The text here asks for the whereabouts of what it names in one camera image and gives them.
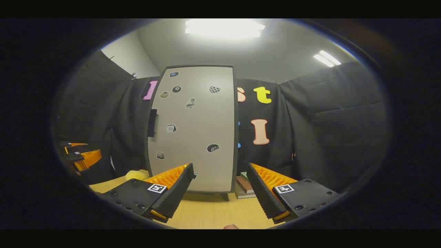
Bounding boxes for black backdrop cloth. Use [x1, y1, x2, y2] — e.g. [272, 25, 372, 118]
[55, 50, 388, 193]

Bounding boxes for yellow sponge ball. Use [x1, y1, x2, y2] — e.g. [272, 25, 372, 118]
[125, 170, 149, 182]

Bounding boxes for grey book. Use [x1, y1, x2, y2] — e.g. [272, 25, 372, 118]
[235, 185, 257, 199]

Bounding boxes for twin strip ceiling light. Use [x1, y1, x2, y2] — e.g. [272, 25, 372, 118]
[313, 50, 342, 68]

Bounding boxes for black door handle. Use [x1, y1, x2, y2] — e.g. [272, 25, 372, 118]
[147, 109, 158, 137]

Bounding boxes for large ceiling light panel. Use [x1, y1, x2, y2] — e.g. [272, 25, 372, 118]
[185, 19, 266, 38]

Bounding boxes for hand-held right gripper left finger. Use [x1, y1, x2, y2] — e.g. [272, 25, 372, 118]
[98, 163, 197, 224]

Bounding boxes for beige cabinet door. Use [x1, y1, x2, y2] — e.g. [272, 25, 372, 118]
[147, 65, 236, 193]

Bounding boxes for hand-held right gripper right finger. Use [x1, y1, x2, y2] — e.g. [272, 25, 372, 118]
[246, 163, 341, 224]

